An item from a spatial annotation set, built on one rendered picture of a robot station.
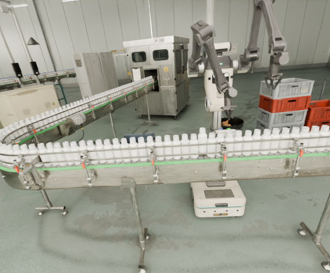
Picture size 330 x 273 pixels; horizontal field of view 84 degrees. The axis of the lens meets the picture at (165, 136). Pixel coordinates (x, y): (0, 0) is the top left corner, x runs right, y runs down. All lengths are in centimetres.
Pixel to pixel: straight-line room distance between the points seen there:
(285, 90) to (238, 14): 1082
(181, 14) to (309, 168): 1237
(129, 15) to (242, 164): 1272
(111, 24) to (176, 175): 1284
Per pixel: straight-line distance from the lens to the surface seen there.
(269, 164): 141
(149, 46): 491
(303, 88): 354
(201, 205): 204
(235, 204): 211
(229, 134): 124
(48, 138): 247
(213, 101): 176
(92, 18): 1407
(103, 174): 138
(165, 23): 1320
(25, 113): 501
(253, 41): 170
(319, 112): 393
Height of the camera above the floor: 166
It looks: 24 degrees down
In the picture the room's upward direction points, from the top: 5 degrees counter-clockwise
